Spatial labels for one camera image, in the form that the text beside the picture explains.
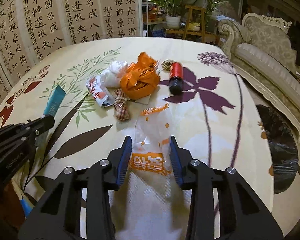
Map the teal white tube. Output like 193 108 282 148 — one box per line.
43 85 66 117

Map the clear orange printed plastic bag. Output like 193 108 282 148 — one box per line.
129 103 173 176

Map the small gold patterned object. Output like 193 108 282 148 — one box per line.
161 60 175 72

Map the black trash bag bin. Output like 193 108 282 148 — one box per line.
256 105 299 194

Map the red white paper wrapper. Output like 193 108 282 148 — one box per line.
86 75 114 108

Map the floral cream tablecloth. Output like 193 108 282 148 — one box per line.
0 37 274 239

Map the white crumpled plastic bag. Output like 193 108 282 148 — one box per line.
100 61 128 88

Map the calligraphy folding screen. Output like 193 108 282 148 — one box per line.
0 0 142 104

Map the orange crumpled plastic bag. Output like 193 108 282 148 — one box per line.
120 52 160 100

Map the red black bottle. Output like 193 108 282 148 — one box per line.
168 62 183 95

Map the ornate white grey sofa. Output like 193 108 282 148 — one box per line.
218 13 300 142

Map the metal storage shelf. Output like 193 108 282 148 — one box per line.
141 1 166 37

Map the black garment on sofa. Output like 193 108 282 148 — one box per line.
288 21 300 66

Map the wooden plant stand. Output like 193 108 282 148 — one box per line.
165 4 216 43

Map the potted green plant white pot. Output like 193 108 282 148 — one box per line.
148 0 185 29

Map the brown twine rope bundle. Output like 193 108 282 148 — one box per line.
113 88 131 122

